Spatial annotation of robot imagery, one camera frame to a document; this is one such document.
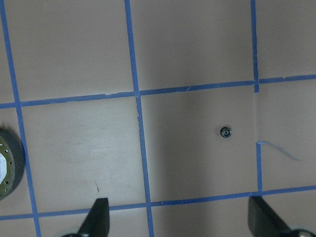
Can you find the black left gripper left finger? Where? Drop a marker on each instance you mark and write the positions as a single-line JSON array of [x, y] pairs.
[[96, 223]]

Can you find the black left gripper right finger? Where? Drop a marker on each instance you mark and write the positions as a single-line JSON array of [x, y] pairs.
[[263, 221]]

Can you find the small black bearing gear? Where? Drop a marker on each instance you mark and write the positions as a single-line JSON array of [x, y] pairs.
[[226, 132]]

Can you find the loose blue tape thread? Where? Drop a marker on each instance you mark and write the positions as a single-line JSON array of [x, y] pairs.
[[282, 150]]

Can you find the dark curved brake shoe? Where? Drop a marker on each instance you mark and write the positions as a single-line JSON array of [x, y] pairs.
[[12, 163]]

